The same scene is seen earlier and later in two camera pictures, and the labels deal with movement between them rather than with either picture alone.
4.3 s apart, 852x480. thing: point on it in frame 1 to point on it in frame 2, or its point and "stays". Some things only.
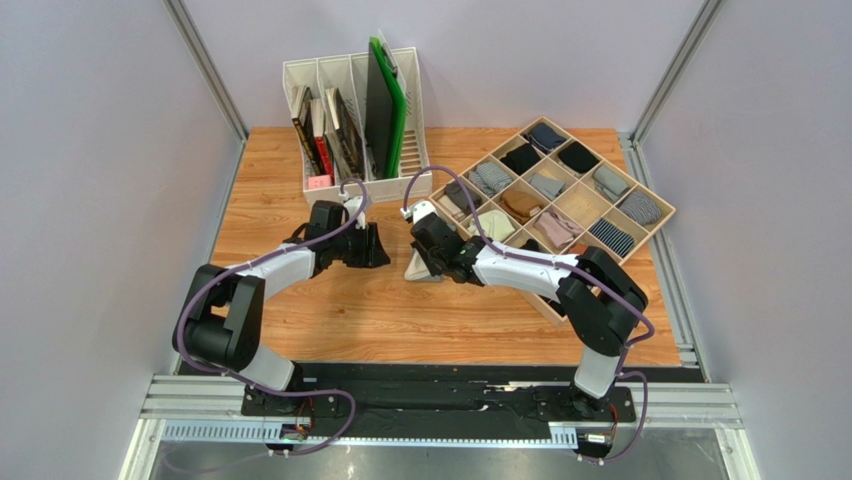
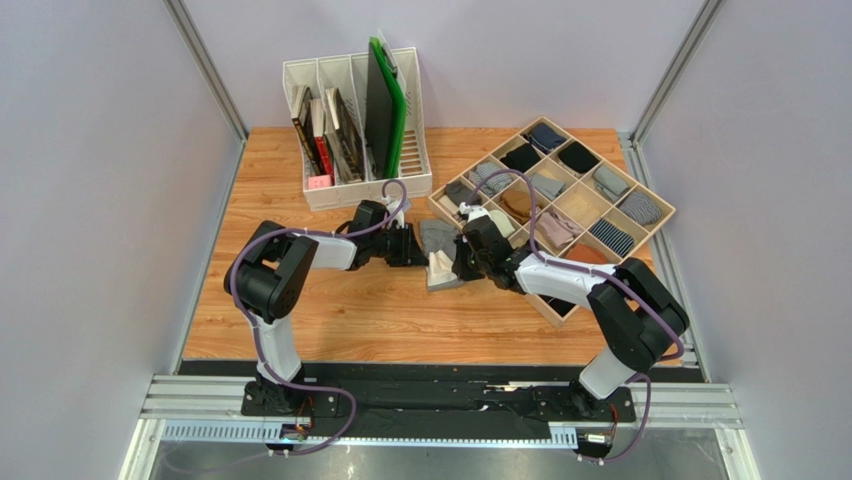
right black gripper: (426, 247) to (470, 253)
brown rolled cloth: (520, 204) stays
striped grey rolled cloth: (490, 178) stays
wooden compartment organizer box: (546, 191) stays
